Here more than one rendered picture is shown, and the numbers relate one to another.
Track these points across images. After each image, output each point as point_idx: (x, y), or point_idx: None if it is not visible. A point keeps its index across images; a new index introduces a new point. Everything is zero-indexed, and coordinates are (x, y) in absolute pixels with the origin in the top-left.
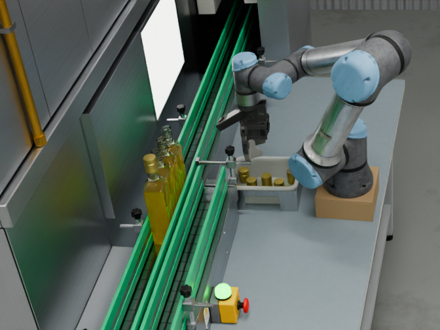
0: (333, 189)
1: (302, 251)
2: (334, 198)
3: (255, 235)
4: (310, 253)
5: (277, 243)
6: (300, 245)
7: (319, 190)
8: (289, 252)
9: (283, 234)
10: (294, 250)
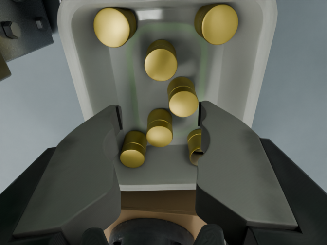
0: (110, 243)
1: (18, 165)
2: (107, 229)
3: (20, 85)
4: (19, 173)
5: (16, 128)
6: (32, 160)
7: (120, 213)
8: (6, 148)
9: (46, 134)
10: (15, 153)
